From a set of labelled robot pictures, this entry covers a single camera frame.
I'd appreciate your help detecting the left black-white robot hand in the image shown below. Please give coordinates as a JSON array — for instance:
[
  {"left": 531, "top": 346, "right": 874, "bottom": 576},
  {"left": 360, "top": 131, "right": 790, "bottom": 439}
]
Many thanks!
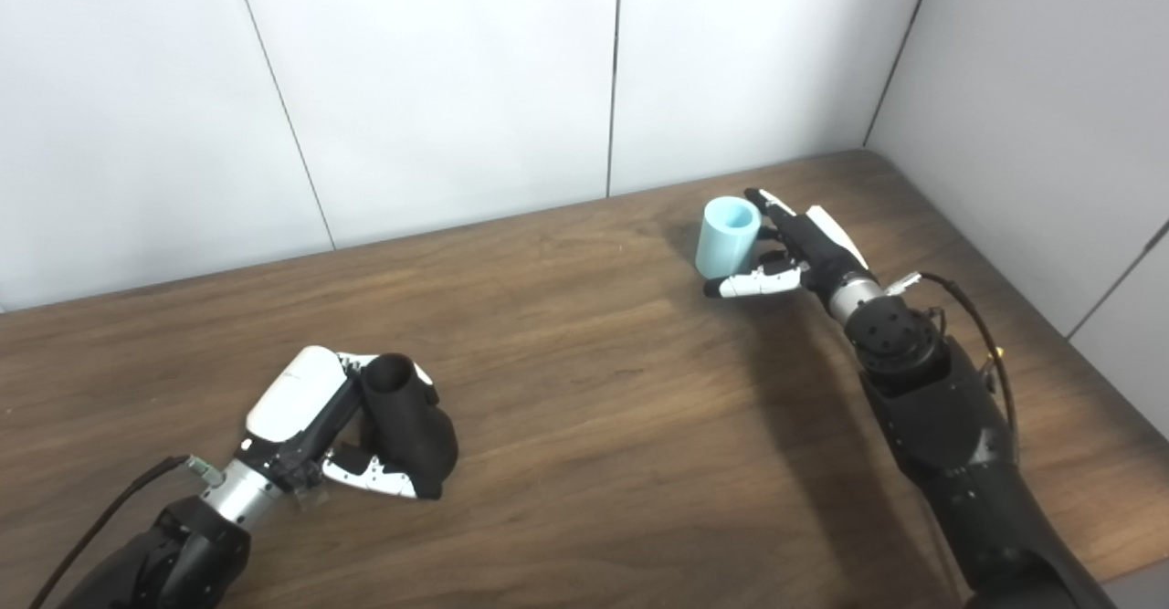
[{"left": 239, "top": 345, "right": 441, "bottom": 500}]

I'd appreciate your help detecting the right black-white robot hand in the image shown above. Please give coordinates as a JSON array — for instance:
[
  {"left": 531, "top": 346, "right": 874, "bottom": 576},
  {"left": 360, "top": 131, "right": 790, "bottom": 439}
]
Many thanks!
[{"left": 702, "top": 188, "right": 873, "bottom": 313}]

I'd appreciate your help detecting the light blue cylinder cup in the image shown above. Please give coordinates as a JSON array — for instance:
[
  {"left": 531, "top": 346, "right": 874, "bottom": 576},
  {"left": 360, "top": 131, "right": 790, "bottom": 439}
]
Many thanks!
[{"left": 695, "top": 195, "right": 763, "bottom": 279}]

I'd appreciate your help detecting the black flared nozzle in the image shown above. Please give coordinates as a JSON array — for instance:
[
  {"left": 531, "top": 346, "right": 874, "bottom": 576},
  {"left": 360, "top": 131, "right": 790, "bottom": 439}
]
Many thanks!
[{"left": 359, "top": 352, "right": 459, "bottom": 500}]

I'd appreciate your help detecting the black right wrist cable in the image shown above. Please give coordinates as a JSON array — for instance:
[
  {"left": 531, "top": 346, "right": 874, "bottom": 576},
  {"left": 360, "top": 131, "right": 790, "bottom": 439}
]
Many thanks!
[{"left": 884, "top": 271, "right": 1020, "bottom": 464}]

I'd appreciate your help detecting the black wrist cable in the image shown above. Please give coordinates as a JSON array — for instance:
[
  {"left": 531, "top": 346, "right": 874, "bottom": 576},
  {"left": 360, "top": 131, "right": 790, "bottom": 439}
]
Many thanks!
[
  {"left": 27, "top": 454, "right": 225, "bottom": 609},
  {"left": 884, "top": 271, "right": 1020, "bottom": 464}
]

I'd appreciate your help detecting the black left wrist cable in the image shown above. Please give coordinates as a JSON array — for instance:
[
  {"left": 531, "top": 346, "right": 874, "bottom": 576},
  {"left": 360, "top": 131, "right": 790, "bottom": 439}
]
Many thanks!
[{"left": 27, "top": 454, "right": 225, "bottom": 609}]

